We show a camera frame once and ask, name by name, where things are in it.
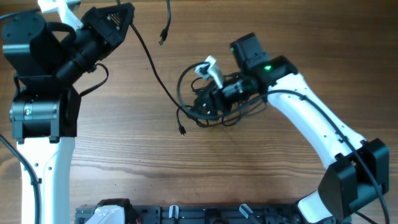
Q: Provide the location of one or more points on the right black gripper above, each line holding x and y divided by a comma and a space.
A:
214, 97

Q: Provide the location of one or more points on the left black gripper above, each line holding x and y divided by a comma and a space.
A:
100, 34

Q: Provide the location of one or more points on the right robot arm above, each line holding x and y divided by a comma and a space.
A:
357, 170

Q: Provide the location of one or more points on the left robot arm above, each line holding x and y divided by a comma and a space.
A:
49, 57

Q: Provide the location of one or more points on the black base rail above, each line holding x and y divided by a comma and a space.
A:
268, 214

